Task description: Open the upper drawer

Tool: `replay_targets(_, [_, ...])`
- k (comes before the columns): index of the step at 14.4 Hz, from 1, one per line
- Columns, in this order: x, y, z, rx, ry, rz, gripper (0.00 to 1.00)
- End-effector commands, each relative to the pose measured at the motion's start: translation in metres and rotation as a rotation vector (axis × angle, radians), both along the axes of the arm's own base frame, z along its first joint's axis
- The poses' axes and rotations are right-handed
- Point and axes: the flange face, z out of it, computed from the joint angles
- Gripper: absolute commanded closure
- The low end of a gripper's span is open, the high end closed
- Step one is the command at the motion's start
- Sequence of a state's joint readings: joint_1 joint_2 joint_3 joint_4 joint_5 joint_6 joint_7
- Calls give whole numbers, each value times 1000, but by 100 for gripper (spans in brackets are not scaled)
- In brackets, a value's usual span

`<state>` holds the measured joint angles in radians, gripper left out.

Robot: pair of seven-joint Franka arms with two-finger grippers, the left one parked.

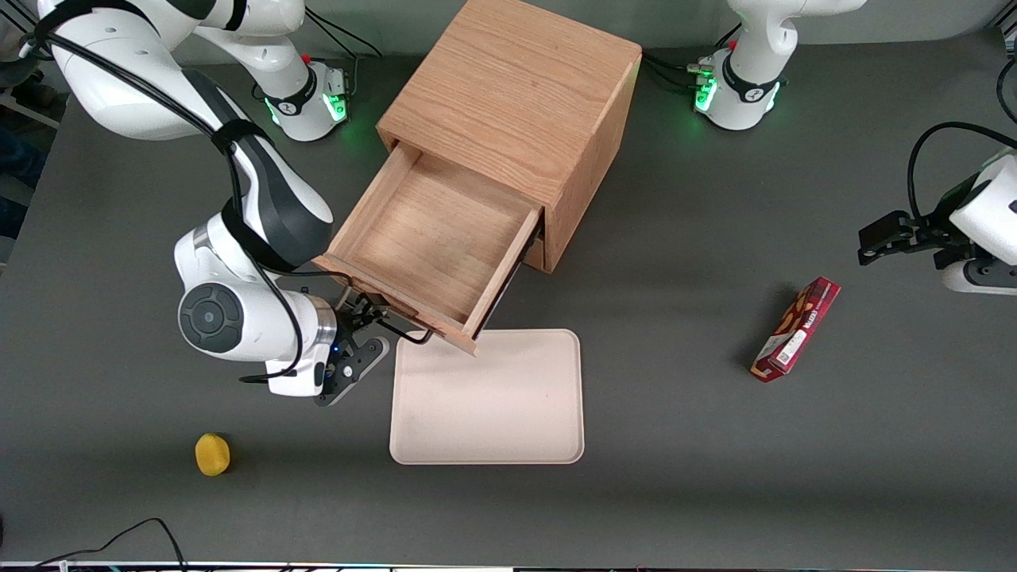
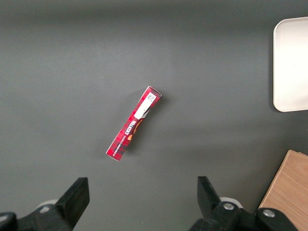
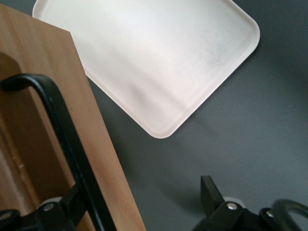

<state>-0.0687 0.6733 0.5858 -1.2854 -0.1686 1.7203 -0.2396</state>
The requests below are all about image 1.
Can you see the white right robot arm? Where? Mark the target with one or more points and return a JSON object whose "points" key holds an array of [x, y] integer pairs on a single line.
{"points": [[246, 318]]}

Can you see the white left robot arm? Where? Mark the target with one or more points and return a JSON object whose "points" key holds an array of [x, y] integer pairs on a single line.
{"points": [[747, 79]]}

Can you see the red tartan cookie box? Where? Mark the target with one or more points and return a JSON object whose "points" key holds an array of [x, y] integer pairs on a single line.
{"points": [[797, 330]]}

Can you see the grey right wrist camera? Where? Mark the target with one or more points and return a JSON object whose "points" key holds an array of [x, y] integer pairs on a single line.
{"points": [[353, 369]]}

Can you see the beige plastic tray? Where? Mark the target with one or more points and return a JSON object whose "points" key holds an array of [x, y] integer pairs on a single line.
{"points": [[508, 405]]}

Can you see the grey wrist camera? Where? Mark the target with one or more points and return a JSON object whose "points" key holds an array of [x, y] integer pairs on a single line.
{"points": [[981, 276], [353, 369]]}

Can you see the wooden drawer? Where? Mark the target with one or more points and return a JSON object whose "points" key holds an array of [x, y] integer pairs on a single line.
{"points": [[537, 256], [437, 238]]}

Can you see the wooden drawer cabinet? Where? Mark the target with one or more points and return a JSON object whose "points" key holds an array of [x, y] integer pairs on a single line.
{"points": [[516, 87]]}

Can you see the yellow lemon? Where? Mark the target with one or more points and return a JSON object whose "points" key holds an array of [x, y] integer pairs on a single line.
{"points": [[212, 454]]}

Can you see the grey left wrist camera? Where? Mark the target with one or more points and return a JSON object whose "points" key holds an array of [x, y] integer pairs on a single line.
{"points": [[981, 276]]}

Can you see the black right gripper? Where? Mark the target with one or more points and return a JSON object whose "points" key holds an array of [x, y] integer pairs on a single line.
{"points": [[355, 316]]}

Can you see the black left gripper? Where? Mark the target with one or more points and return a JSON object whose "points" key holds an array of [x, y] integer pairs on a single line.
{"points": [[931, 234]]}

